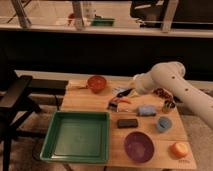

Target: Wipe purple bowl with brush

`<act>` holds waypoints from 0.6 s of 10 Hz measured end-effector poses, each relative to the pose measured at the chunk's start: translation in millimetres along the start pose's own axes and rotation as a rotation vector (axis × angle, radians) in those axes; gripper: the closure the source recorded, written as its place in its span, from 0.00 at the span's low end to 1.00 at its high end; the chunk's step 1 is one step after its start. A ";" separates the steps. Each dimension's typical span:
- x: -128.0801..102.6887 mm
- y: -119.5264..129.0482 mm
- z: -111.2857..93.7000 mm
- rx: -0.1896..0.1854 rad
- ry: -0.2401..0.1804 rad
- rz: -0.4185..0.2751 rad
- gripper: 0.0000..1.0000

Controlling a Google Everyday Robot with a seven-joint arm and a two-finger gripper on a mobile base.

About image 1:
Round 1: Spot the green plastic tray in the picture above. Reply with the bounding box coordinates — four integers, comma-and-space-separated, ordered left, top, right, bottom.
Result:
40, 111, 110, 164

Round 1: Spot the small blue cup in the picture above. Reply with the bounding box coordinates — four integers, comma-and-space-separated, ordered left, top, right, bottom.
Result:
156, 117, 172, 133

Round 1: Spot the orange carrot toy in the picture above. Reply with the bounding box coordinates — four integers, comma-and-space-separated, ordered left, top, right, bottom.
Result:
115, 98, 131, 104

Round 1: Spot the small brown jar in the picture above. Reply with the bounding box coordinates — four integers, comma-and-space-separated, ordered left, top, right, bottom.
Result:
162, 100, 176, 113

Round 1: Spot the orange round fruit toy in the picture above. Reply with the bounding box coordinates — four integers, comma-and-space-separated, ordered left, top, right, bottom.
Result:
170, 142, 188, 158

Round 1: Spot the brown pinecone-like object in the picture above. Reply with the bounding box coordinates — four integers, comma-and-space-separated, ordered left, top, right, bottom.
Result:
153, 88, 173, 99

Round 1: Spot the blue folded cloth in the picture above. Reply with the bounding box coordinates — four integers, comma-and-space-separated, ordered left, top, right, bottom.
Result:
138, 105, 156, 116

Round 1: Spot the purple bowl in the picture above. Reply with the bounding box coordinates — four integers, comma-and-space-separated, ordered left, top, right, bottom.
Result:
124, 131, 155, 163

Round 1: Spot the black rectangular sponge block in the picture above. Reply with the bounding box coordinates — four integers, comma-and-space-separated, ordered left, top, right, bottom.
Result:
117, 119, 138, 128

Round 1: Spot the black chair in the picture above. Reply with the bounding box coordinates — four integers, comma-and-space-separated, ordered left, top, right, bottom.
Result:
0, 76, 45, 171

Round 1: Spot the red bowl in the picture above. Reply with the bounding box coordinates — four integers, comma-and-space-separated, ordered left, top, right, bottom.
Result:
87, 75, 107, 93

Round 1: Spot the light blue crumpled cloth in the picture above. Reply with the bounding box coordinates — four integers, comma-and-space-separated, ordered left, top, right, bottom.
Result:
112, 87, 126, 94

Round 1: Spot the yellow-handled spoon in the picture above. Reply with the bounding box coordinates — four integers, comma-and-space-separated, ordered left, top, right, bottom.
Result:
70, 86, 88, 89

